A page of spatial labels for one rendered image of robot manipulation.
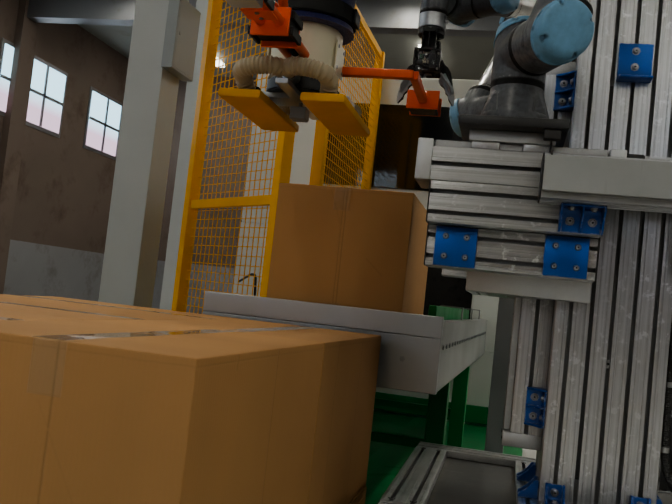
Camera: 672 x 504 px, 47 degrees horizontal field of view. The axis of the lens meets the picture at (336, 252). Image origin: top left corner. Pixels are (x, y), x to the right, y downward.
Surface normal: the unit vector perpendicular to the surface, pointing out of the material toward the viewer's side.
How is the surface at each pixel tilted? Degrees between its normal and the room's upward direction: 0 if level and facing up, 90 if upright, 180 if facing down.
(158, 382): 90
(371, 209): 90
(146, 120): 90
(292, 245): 90
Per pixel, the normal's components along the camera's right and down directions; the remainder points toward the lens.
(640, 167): -0.21, -0.08
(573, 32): 0.18, 0.09
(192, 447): 0.96, 0.09
